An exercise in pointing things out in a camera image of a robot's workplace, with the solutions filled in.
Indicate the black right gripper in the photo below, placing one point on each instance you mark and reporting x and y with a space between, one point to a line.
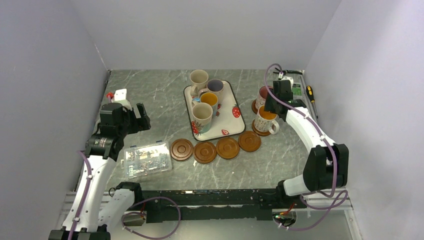
268 105

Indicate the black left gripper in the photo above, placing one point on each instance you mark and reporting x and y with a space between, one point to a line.
141 123

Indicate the pink mug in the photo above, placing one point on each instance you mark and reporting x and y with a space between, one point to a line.
262 95

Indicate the brown wooden coaster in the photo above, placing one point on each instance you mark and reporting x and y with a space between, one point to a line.
261 127
255 106
181 149
249 141
227 148
204 152

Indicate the white mug orange inside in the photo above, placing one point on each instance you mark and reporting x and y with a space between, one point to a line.
267 115

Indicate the clear plastic parts box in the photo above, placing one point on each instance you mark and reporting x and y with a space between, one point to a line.
146 160

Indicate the cream patterned mug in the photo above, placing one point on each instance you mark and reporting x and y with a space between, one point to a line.
202 117

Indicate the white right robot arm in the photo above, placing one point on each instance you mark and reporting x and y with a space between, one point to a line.
327 163

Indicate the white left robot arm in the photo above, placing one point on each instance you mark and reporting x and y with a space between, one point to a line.
86 219

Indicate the white green electronic device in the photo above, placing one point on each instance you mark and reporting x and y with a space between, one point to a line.
297 91

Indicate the black pliers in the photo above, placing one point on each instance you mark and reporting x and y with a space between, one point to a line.
286 72

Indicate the yellow black screwdriver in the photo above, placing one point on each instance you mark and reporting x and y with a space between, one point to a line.
310 95

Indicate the white serving tray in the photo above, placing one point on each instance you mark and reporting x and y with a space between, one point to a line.
228 121

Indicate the cream mug outside tray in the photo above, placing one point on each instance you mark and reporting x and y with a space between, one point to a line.
199 79

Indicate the grey purple mug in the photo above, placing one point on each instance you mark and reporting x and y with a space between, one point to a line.
215 86

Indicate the blue mug yellow inside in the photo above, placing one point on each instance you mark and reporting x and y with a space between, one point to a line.
208 98

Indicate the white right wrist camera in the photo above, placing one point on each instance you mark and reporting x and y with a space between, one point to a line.
288 78

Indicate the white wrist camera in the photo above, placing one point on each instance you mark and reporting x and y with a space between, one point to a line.
288 78
119 96

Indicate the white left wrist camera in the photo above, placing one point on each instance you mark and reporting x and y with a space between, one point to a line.
119 96

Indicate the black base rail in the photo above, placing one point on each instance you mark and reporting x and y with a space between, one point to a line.
210 204

